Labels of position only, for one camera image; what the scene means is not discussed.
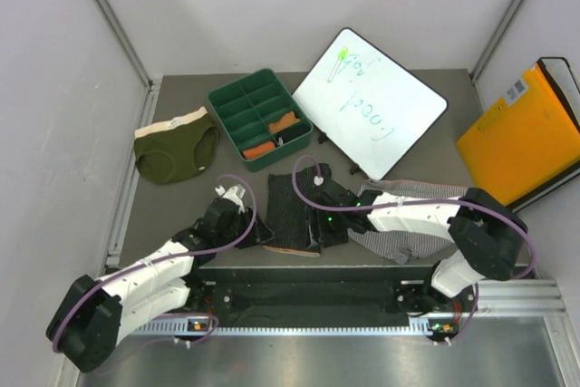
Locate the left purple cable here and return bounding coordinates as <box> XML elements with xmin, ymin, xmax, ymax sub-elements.
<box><xmin>50</xmin><ymin>173</ymin><xmax>256</xmax><ymax>353</ymax></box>

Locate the orange rolled cloth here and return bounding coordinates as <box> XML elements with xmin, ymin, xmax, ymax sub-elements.
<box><xmin>242</xmin><ymin>141</ymin><xmax>276</xmax><ymax>160</ymax></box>
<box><xmin>268</xmin><ymin>111</ymin><xmax>300</xmax><ymax>134</ymax></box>

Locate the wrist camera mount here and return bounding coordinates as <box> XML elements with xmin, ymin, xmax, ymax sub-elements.
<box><xmin>215</xmin><ymin>184</ymin><xmax>247</xmax><ymax>213</ymax></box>
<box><xmin>314</xmin><ymin>175</ymin><xmax>325</xmax><ymax>187</ymax></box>

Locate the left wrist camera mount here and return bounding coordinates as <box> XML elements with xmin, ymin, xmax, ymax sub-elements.
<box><xmin>215</xmin><ymin>184</ymin><xmax>247</xmax><ymax>213</ymax></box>

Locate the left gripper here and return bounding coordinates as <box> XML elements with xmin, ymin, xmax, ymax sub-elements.
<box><xmin>216</xmin><ymin>205</ymin><xmax>274</xmax><ymax>249</ymax></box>

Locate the black dotted underwear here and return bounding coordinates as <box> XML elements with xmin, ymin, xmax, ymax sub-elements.
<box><xmin>265</xmin><ymin>174</ymin><xmax>321</xmax><ymax>256</ymax></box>

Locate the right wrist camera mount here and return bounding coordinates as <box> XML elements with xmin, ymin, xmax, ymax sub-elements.
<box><xmin>314</xmin><ymin>175</ymin><xmax>325</xmax><ymax>187</ymax></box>

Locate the orange clipboard folder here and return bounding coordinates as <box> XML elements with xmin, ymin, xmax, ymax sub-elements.
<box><xmin>456</xmin><ymin>57</ymin><xmax>579</xmax><ymax>211</ymax></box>

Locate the white whiteboard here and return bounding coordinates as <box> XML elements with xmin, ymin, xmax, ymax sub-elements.
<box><xmin>293</xmin><ymin>28</ymin><xmax>448</xmax><ymax>179</ymax></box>

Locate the olive green underwear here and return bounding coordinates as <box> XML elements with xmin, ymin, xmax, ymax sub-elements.
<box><xmin>133</xmin><ymin>106</ymin><xmax>219</xmax><ymax>185</ymax></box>

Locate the orange rolled cloth back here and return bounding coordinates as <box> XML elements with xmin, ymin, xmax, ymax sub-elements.
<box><xmin>268</xmin><ymin>111</ymin><xmax>300</xmax><ymax>134</ymax></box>

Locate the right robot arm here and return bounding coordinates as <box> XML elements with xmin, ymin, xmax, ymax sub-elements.
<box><xmin>299</xmin><ymin>176</ymin><xmax>527</xmax><ymax>311</ymax></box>

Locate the orange rolled cloth front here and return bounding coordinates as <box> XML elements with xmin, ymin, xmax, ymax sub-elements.
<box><xmin>242</xmin><ymin>141</ymin><xmax>276</xmax><ymax>160</ymax></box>

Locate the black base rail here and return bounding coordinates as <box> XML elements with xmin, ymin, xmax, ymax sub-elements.
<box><xmin>183</xmin><ymin>266</ymin><xmax>475</xmax><ymax>328</ymax></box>

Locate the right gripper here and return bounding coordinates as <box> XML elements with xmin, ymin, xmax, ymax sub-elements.
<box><xmin>306</xmin><ymin>205</ymin><xmax>349</xmax><ymax>249</ymax></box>

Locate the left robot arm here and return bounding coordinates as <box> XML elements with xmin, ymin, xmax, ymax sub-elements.
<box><xmin>46</xmin><ymin>198</ymin><xmax>274</xmax><ymax>373</ymax></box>

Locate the grey striped underwear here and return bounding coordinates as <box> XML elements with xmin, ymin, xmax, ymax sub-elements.
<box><xmin>348</xmin><ymin>179</ymin><xmax>468</xmax><ymax>265</ymax></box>

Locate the black rolled cloth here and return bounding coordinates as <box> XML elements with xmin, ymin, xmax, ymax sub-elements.
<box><xmin>277</xmin><ymin>123</ymin><xmax>310</xmax><ymax>146</ymax></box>

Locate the green compartment tray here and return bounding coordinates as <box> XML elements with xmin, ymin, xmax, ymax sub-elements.
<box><xmin>208</xmin><ymin>69</ymin><xmax>314</xmax><ymax>172</ymax></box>

